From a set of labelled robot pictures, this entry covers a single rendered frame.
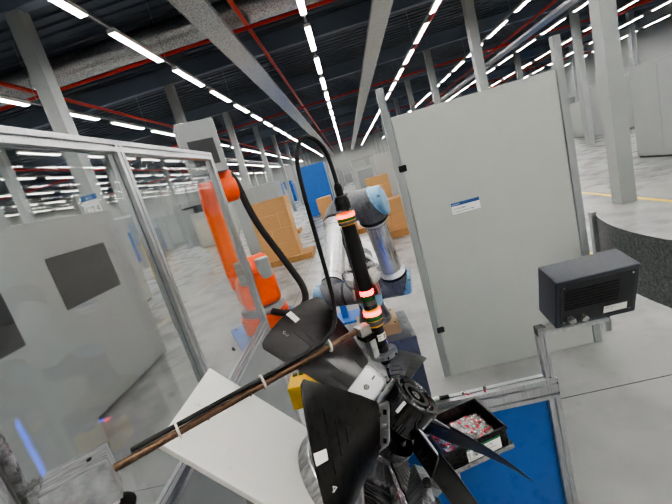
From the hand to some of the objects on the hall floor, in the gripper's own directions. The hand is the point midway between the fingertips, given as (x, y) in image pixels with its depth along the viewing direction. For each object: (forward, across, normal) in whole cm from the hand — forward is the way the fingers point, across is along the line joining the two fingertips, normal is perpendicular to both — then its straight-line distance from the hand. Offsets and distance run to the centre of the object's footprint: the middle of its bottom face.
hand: (362, 281), depth 84 cm
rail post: (-40, -53, -149) cm, 163 cm away
